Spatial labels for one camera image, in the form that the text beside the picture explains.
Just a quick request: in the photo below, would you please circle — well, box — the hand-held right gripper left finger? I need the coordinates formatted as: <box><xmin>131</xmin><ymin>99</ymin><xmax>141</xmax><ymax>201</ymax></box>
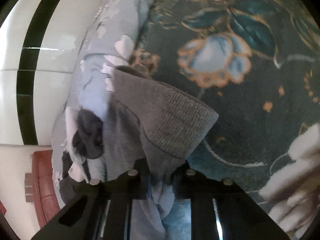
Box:
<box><xmin>31</xmin><ymin>159</ymin><xmax>153</xmax><ymax>240</ymax></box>

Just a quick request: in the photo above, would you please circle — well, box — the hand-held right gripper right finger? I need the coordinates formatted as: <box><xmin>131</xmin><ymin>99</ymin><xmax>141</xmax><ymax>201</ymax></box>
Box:
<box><xmin>172</xmin><ymin>162</ymin><xmax>292</xmax><ymax>240</ymax></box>

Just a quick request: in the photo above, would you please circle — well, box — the grey sweatshirt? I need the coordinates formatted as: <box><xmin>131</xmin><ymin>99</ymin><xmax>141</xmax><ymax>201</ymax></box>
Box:
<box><xmin>104</xmin><ymin>66</ymin><xmax>219</xmax><ymax>240</ymax></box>

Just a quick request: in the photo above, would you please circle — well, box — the white garment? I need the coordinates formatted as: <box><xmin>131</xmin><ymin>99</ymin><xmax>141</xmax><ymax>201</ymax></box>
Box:
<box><xmin>67</xmin><ymin>155</ymin><xmax>88</xmax><ymax>183</ymax></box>

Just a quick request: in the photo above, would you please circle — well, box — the dark round cloth item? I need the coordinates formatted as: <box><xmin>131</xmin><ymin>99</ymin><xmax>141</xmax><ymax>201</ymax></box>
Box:
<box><xmin>72</xmin><ymin>109</ymin><xmax>105</xmax><ymax>160</ymax></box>

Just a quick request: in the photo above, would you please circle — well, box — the dark blue-grey garment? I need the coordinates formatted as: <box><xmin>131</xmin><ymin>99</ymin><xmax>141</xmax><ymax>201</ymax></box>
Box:
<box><xmin>59</xmin><ymin>151</ymin><xmax>90</xmax><ymax>203</ymax></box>

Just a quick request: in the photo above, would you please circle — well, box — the teal floral blanket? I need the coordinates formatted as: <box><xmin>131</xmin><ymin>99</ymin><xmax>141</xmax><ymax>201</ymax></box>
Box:
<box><xmin>130</xmin><ymin>0</ymin><xmax>320</xmax><ymax>240</ymax></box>

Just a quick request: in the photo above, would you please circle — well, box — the light blue daisy quilt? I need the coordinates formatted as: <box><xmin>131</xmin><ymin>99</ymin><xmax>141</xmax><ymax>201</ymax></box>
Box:
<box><xmin>51</xmin><ymin>0</ymin><xmax>160</xmax><ymax>200</ymax></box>

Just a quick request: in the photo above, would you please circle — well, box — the white wardrobe with black stripe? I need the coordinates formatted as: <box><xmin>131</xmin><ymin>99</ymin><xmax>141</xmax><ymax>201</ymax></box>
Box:
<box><xmin>0</xmin><ymin>0</ymin><xmax>105</xmax><ymax>148</ymax></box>

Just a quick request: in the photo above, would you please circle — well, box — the wooden bed frame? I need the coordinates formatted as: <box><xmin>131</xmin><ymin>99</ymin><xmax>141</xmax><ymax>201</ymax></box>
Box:
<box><xmin>31</xmin><ymin>150</ymin><xmax>62</xmax><ymax>228</ymax></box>

